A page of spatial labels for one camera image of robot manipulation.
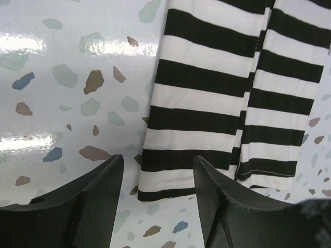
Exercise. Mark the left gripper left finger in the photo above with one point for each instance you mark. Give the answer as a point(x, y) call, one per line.
point(79, 214)

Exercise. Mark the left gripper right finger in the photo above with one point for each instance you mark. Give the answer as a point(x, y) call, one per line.
point(232, 215)

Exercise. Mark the black white striped tank top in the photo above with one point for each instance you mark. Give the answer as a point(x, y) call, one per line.
point(235, 84)

